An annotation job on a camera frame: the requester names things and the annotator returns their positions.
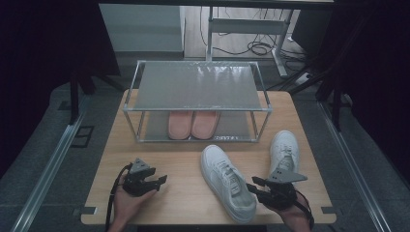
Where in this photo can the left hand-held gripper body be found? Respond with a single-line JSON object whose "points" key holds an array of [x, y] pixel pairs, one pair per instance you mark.
{"points": [[135, 185]]}

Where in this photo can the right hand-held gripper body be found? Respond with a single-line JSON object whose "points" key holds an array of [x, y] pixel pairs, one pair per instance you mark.
{"points": [[280, 196]]}

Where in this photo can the white sneaker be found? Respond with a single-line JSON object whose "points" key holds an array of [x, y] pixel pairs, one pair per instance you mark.
{"points": [[285, 143], [222, 180]]}

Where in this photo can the pink slipper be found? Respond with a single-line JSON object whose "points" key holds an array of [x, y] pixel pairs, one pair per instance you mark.
{"points": [[204, 125], [180, 125]]}

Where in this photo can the two-tier metal shoe rack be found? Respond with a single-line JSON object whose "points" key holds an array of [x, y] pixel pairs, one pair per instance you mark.
{"points": [[196, 87]]}

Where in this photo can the person's left hand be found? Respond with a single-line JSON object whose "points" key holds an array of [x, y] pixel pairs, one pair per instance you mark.
{"points": [[127, 208]]}

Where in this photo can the person's right hand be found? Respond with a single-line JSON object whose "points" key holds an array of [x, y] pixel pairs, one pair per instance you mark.
{"points": [[296, 216]]}

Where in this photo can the black metal stand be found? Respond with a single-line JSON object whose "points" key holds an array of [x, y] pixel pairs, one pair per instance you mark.
{"points": [[336, 106], [74, 96]]}

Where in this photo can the white power strip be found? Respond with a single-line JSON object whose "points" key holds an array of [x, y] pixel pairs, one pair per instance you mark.
{"points": [[304, 78]]}

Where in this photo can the grey cabinet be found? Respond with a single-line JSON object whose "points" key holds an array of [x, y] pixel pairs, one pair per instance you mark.
{"points": [[141, 27]]}

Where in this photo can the dark curtain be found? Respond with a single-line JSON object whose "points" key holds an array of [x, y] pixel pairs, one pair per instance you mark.
{"points": [[38, 64], [380, 80]]}

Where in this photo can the aluminium floor rail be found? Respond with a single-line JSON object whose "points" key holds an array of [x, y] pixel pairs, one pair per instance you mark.
{"points": [[48, 174], [354, 174]]}

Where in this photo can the white metal desk frame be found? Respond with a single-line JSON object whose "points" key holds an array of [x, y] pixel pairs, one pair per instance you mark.
{"points": [[248, 26]]}

